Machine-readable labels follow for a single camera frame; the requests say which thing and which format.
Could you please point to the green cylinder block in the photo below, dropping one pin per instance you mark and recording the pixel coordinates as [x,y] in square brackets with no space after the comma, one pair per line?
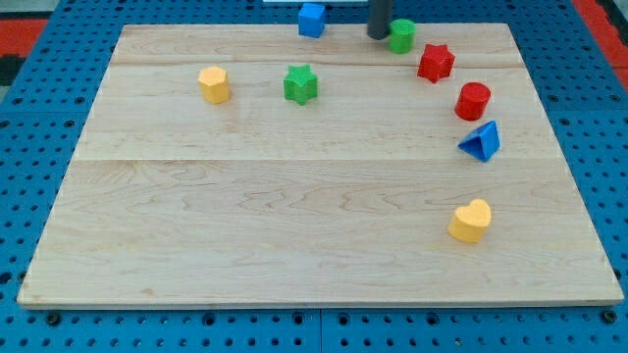
[402,36]

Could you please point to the wooden board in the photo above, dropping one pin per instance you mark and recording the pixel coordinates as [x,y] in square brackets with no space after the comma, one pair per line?
[171,202]

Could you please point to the green star block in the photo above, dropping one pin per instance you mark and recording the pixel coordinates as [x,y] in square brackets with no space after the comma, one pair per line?
[300,84]

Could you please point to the yellow hexagon block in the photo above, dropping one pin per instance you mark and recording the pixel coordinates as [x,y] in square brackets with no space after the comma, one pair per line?
[214,85]

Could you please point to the blue cube block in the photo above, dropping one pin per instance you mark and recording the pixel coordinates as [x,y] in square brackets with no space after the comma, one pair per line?
[311,20]

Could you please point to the yellow heart block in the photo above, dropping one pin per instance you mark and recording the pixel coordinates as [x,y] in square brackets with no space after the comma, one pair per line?
[469,223]

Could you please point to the red star block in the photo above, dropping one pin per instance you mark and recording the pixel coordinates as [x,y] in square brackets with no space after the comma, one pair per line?
[436,62]

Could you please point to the blue triangle block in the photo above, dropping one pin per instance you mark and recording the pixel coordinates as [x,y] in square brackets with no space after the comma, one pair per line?
[482,142]

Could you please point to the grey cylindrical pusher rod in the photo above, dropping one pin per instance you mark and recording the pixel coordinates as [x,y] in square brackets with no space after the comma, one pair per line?
[379,19]

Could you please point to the red cylinder block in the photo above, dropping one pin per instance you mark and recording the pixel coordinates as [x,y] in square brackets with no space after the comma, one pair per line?
[472,101]

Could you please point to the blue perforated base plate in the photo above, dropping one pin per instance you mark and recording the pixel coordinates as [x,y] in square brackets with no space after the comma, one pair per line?
[47,104]

